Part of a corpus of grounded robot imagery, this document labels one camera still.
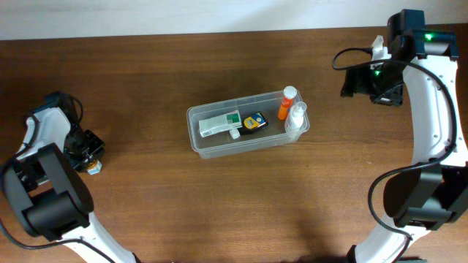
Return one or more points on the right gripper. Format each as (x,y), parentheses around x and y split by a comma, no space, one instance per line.
(352,82)

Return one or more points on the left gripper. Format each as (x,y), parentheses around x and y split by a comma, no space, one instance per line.
(93,147)

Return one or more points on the small gold-lid jar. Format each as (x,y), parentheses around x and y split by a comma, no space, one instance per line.
(94,167)

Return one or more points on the orange tube white cap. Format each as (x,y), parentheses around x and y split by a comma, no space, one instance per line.
(289,94)

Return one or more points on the white spray bottle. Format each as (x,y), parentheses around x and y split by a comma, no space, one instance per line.
(295,117)

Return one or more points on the dark bottle white cap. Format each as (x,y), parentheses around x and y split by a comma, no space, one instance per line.
(250,125)

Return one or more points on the white green medicine box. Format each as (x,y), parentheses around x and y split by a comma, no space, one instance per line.
(220,123)

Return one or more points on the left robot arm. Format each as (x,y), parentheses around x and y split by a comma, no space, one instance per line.
(42,183)

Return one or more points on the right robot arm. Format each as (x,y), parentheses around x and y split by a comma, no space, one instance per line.
(432,191)

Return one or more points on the clear plastic container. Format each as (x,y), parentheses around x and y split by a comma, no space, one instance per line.
(222,144)

